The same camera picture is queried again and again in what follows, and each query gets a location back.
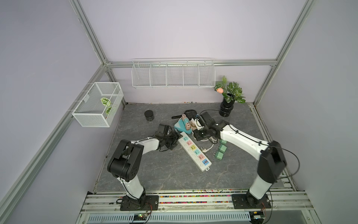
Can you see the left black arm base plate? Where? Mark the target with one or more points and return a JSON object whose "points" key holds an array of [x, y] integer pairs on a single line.
{"points": [[145, 203]]}

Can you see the long white power strip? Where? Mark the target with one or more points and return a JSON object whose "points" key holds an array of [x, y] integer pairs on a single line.
{"points": [[198, 157]]}

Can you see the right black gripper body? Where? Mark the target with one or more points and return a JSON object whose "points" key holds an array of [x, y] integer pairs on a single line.
{"points": [[201, 133]]}

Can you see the teal triangular power socket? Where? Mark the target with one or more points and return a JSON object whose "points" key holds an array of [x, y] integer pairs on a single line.
{"points": [[181, 126]]}

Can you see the white wire basket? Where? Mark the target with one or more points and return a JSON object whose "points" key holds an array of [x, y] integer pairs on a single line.
{"points": [[90, 112]]}

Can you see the long white wire shelf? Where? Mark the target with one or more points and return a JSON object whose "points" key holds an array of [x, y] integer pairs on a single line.
{"points": [[176, 73]]}

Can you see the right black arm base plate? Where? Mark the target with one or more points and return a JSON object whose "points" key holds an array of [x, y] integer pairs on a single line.
{"points": [[247, 201]]}

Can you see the white slotted cable duct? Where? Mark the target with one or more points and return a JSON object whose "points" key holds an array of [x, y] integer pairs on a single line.
{"points": [[170, 217]]}

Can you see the small black round jar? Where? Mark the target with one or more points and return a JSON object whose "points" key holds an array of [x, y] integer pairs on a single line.
{"points": [[149, 115]]}

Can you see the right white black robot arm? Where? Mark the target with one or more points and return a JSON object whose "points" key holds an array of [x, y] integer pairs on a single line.
{"points": [[270, 155]]}

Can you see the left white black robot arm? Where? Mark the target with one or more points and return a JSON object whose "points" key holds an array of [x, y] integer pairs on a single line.
{"points": [[126, 160]]}

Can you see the green artificial plant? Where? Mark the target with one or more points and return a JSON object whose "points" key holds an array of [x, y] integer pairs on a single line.
{"points": [[231, 91]]}

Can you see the green leaf in basket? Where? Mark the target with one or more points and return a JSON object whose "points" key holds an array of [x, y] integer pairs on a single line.
{"points": [[107, 104]]}

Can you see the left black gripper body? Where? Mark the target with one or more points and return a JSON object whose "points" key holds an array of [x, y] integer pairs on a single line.
{"points": [[171, 139]]}

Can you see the black ribbed vase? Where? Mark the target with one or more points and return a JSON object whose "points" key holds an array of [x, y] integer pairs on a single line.
{"points": [[226, 108]]}

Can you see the green plug adapter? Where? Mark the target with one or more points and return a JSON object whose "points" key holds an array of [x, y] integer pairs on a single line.
{"points": [[219, 155], [223, 141], [222, 148]]}

